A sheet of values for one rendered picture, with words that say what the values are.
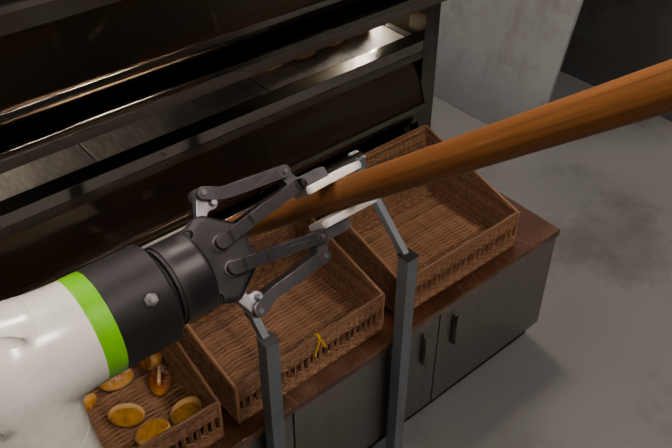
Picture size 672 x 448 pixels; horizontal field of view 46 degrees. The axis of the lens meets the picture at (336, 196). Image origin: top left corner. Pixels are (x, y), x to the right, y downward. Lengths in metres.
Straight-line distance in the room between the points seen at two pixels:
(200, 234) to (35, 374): 0.19
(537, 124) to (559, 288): 3.06
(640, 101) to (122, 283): 0.41
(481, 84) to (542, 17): 0.53
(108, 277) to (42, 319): 0.06
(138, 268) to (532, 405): 2.59
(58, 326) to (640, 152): 4.12
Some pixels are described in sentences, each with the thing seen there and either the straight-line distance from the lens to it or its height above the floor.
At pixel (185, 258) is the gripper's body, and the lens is 0.69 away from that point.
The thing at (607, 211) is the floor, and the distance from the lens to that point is 4.09.
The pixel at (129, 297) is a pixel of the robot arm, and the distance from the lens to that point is 0.66.
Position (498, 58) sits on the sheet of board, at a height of 0.36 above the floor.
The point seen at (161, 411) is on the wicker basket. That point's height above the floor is 0.59.
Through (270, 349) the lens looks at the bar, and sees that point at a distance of 2.01.
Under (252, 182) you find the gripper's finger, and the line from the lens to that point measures 0.75.
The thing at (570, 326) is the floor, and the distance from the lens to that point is 3.46.
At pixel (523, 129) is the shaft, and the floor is 2.13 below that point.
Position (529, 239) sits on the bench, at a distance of 2.92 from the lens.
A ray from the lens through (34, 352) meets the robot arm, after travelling 0.64.
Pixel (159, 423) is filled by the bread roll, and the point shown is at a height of 0.64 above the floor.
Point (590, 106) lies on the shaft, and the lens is 0.54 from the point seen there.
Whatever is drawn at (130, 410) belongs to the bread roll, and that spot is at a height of 0.65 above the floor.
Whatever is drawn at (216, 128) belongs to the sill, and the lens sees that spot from 2.35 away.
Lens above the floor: 2.44
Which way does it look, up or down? 38 degrees down
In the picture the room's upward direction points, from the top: straight up
